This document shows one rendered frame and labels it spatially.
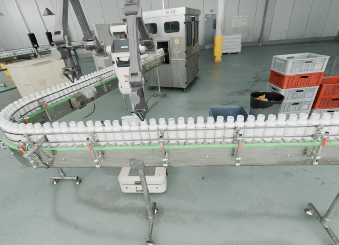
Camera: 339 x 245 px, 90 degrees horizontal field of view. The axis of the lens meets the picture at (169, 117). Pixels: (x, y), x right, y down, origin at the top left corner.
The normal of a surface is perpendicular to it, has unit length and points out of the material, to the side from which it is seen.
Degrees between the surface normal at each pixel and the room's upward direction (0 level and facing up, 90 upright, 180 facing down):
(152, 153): 90
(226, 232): 0
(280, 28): 90
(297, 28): 90
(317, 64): 89
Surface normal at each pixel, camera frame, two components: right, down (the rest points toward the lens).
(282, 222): -0.07, -0.87
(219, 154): -0.06, 0.48
